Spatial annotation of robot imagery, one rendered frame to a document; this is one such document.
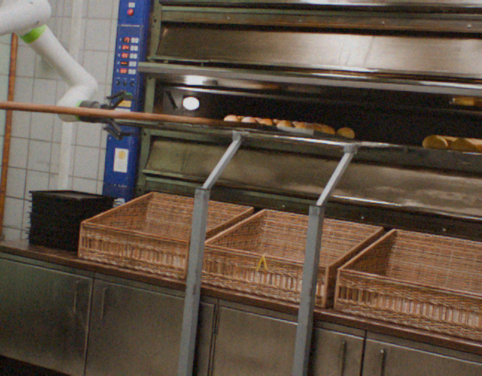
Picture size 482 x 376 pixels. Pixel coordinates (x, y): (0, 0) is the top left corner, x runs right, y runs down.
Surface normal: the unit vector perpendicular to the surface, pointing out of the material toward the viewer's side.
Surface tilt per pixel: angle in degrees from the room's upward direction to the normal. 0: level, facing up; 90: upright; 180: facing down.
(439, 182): 70
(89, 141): 90
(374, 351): 90
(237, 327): 90
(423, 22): 90
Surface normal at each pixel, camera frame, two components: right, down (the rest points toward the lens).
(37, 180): -0.52, 0.01
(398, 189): -0.45, -0.32
